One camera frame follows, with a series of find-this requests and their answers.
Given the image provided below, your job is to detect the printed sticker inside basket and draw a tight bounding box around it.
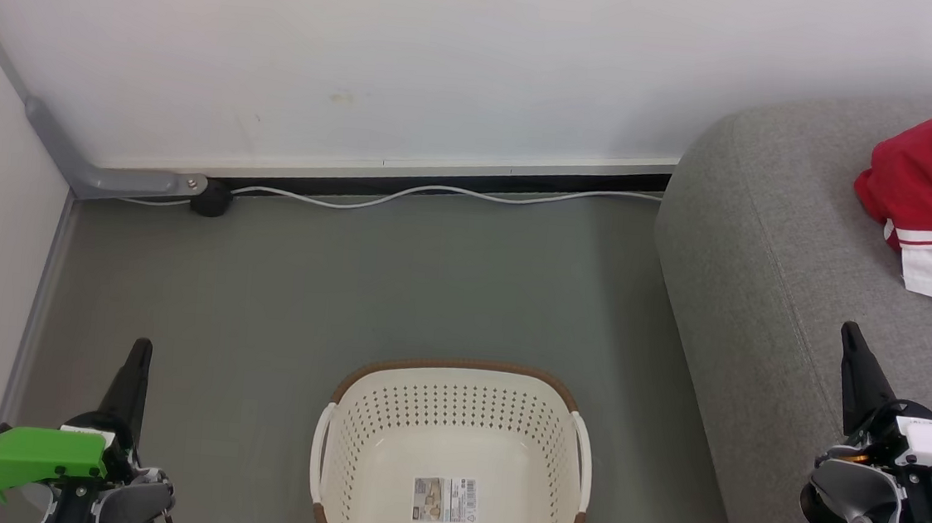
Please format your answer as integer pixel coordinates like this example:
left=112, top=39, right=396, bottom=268
left=410, top=472, right=482, bottom=523

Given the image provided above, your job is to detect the white wall baseboard strip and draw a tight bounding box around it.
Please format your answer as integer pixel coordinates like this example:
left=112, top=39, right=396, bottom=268
left=94, top=109, right=682, bottom=215

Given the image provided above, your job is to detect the white floor cable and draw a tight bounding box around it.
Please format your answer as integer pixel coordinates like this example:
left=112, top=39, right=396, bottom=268
left=119, top=149, right=665, bottom=247

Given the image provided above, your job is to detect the grey cable conduit pipe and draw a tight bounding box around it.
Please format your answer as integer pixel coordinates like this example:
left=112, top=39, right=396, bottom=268
left=17, top=93, right=215, bottom=211

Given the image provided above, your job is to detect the cream perforated laundry basket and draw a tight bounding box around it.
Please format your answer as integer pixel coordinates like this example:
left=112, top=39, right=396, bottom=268
left=304, top=346, right=602, bottom=523

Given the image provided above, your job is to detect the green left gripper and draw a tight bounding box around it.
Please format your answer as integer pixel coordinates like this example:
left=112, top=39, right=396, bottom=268
left=0, top=327, right=155, bottom=523

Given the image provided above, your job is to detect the grey fabric sofa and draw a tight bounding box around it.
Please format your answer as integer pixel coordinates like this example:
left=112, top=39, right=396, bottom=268
left=631, top=76, right=932, bottom=523

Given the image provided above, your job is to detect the black round cable plug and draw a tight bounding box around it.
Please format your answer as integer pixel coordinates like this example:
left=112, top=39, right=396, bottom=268
left=188, top=177, right=235, bottom=220

